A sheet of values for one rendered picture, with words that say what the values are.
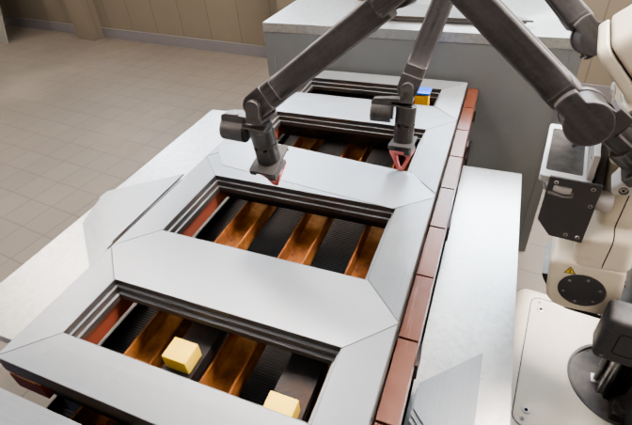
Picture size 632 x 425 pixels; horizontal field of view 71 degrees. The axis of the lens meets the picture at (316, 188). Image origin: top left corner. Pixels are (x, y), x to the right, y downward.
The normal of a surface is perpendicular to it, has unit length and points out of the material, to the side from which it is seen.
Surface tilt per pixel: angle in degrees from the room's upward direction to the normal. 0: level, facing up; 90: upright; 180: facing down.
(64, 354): 0
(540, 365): 0
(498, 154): 90
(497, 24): 79
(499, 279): 0
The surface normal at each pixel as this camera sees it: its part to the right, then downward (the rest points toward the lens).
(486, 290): -0.07, -0.80
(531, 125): -0.37, 0.57
